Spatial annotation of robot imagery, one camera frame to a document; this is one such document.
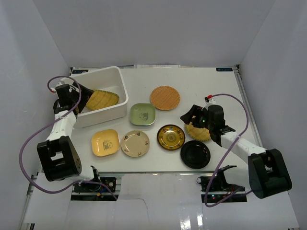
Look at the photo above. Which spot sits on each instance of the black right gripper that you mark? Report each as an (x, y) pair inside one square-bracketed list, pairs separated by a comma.
[(195, 110)]

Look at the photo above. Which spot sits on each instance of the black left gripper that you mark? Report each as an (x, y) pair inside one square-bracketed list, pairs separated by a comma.
[(80, 95)]

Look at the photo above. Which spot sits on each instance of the square green-rimmed bamboo tray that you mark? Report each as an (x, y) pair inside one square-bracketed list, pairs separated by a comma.
[(101, 99)]

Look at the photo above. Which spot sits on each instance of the round orange woven plate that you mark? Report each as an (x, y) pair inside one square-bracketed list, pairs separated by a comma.
[(165, 98)]

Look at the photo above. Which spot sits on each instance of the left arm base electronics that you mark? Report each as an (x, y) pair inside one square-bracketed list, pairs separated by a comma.
[(103, 190)]

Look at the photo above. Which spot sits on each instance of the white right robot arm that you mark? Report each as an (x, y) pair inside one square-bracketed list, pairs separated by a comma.
[(267, 172)]

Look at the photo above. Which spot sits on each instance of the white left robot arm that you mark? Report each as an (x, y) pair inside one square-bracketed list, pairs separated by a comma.
[(57, 154)]

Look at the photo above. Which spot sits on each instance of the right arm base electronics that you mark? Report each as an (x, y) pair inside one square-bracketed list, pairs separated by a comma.
[(220, 188)]

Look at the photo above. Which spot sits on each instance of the white plastic bin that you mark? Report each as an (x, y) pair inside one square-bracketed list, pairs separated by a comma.
[(107, 79)]

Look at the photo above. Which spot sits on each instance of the round green-rimmed bamboo plate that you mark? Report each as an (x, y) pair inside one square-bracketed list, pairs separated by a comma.
[(199, 134)]

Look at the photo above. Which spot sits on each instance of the yellow ornate round plate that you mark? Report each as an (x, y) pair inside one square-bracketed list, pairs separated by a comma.
[(171, 137)]

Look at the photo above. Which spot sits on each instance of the black round plate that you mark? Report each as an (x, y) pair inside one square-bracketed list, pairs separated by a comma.
[(195, 154)]

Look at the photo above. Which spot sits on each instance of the yellow square panda dish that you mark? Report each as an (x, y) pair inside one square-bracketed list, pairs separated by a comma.
[(105, 143)]

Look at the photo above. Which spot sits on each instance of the green square panda dish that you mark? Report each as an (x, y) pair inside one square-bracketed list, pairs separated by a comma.
[(142, 114)]

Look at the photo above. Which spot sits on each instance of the beige round patterned plate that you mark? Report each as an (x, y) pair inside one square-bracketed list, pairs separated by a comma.
[(135, 143)]

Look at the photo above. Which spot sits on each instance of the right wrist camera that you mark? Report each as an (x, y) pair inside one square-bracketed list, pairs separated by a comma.
[(209, 101)]

